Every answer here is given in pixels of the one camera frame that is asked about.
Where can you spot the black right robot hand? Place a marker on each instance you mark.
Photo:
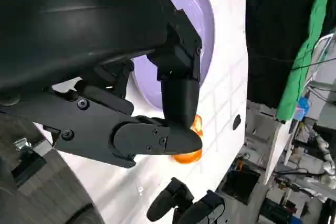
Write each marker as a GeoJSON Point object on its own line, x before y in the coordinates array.
{"type": "Point", "coordinates": [168, 200]}

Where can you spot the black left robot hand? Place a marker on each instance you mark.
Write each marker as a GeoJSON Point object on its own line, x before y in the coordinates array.
{"type": "Point", "coordinates": [78, 24]}

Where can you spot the orange toy bread roll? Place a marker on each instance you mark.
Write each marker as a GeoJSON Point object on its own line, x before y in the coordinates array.
{"type": "Point", "coordinates": [183, 158]}

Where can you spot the black box under table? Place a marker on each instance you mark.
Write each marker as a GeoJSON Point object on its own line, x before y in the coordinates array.
{"type": "Point", "coordinates": [239, 182]}

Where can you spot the lilac plate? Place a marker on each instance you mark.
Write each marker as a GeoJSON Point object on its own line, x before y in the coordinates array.
{"type": "Point", "coordinates": [194, 11]}

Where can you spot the white desk panel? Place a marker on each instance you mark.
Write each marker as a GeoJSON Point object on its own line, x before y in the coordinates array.
{"type": "Point", "coordinates": [275, 150]}

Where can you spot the silver metal clamp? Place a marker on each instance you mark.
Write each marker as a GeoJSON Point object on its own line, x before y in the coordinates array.
{"type": "Point", "coordinates": [22, 145]}

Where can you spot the blue background object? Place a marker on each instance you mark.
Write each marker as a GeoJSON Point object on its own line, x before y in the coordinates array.
{"type": "Point", "coordinates": [304, 106]}

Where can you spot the black curtain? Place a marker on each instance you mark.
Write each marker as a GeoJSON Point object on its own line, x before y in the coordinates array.
{"type": "Point", "coordinates": [275, 24]}

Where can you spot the green cloth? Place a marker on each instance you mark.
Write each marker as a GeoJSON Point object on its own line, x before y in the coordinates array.
{"type": "Point", "coordinates": [320, 11]}

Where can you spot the black bracket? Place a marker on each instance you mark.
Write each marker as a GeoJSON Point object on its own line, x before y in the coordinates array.
{"type": "Point", "coordinates": [29, 166]}

